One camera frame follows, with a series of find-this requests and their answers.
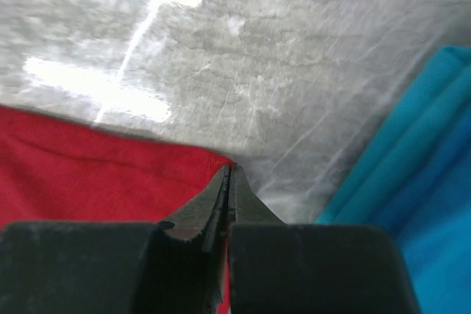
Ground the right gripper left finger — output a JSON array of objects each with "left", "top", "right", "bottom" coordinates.
[{"left": 1, "top": 165, "right": 230, "bottom": 313}]

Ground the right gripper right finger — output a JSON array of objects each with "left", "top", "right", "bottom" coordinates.
[{"left": 228, "top": 165, "right": 419, "bottom": 313}]

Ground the red t shirt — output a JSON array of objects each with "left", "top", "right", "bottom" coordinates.
[{"left": 0, "top": 104, "right": 236, "bottom": 314}]

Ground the folded teal t shirt stack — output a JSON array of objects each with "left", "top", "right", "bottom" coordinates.
[{"left": 317, "top": 46, "right": 470, "bottom": 313}]

